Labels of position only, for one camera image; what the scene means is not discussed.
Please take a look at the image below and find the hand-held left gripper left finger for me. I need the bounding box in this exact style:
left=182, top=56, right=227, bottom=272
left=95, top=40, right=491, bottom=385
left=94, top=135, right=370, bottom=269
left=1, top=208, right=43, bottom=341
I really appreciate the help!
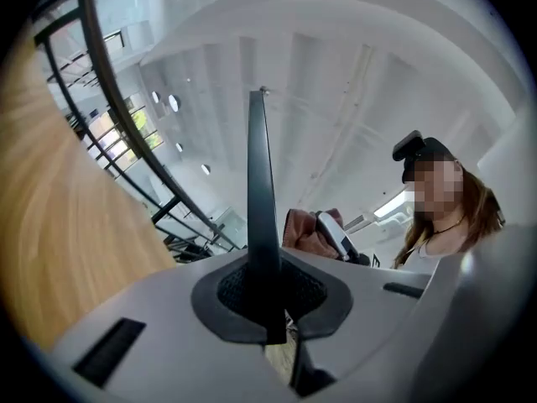
left=50, top=249, right=300, bottom=403

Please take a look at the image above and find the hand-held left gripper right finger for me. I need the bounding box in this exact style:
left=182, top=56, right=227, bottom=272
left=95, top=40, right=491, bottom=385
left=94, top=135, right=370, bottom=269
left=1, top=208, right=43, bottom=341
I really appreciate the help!
left=279, top=246, right=441, bottom=396

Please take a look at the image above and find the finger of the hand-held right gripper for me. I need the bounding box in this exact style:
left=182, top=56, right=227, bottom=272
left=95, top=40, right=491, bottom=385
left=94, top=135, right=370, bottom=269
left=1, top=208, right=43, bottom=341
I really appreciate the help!
left=314, top=211, right=352, bottom=263

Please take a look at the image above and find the black picture frame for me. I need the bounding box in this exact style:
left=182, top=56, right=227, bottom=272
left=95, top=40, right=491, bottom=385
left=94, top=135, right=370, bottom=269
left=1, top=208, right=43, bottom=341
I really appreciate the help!
left=246, top=89, right=289, bottom=347

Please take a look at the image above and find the ceiling air vent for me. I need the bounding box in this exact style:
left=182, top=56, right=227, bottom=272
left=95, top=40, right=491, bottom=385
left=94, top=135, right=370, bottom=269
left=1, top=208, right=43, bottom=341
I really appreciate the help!
left=342, top=213, right=375, bottom=232

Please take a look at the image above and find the rectangular ceiling light panel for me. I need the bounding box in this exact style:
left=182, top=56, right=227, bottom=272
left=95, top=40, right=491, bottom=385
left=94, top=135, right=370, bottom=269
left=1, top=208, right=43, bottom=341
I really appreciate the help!
left=372, top=191, right=416, bottom=221

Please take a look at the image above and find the white shirt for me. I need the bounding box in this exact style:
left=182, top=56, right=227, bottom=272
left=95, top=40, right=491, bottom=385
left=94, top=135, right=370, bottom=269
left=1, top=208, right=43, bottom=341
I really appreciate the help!
left=403, top=239, right=446, bottom=275

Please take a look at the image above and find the person's head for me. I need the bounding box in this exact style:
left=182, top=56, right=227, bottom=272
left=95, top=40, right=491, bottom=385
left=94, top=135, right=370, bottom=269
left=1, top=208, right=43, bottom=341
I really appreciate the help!
left=412, top=157, right=467, bottom=222

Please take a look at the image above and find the black cap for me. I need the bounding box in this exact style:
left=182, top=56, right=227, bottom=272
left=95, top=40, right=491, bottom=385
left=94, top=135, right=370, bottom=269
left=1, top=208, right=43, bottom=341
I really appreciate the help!
left=400, top=137, right=463, bottom=185

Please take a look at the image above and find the black framed window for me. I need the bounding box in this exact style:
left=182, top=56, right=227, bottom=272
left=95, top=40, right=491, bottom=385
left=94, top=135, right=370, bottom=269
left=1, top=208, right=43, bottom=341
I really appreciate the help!
left=81, top=92, right=165, bottom=172

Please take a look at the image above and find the black metal railing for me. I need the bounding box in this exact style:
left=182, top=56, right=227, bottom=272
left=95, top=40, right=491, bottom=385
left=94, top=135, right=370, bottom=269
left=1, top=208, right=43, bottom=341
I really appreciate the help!
left=32, top=0, right=249, bottom=264

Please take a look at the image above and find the black cord necklace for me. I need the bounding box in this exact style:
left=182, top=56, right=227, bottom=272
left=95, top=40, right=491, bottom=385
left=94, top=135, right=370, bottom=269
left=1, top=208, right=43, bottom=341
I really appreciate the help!
left=431, top=213, right=467, bottom=235

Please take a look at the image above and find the black head camera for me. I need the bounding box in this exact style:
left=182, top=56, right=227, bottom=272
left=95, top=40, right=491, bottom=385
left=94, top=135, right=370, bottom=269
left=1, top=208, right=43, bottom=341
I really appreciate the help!
left=391, top=129, right=427, bottom=162

